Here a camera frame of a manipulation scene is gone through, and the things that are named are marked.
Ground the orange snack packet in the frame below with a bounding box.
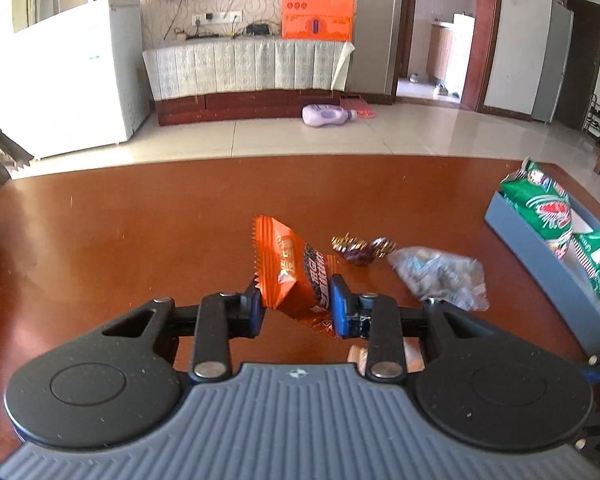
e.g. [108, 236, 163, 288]
[252, 215, 341, 336]

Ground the white plastic bottle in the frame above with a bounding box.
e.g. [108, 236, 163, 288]
[301, 104, 359, 129]

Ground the pale patterned cabinet cloth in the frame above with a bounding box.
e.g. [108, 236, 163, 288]
[142, 39, 356, 102]

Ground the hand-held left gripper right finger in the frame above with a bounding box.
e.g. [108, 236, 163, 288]
[329, 274, 497, 381]

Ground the orange cardboard box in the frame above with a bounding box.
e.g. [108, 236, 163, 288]
[281, 0, 357, 41]

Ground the white wall socket strip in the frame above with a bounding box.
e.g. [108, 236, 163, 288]
[192, 10, 243, 26]

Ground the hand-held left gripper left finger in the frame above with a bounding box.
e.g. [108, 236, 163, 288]
[100, 285, 270, 385]

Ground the kitchen cabinet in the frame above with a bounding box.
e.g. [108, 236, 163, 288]
[430, 12, 476, 86]

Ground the dark grey cardboard box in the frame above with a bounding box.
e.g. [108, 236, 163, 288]
[484, 187, 600, 356]

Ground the white chest freezer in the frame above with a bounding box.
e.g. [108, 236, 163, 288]
[0, 0, 153, 161]

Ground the dark wooden door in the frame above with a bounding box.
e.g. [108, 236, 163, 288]
[552, 0, 600, 131]

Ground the dark red candy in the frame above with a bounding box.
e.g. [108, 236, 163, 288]
[370, 236, 397, 258]
[331, 234, 371, 266]

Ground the clear snack packet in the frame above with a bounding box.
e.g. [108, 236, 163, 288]
[387, 245, 491, 311]

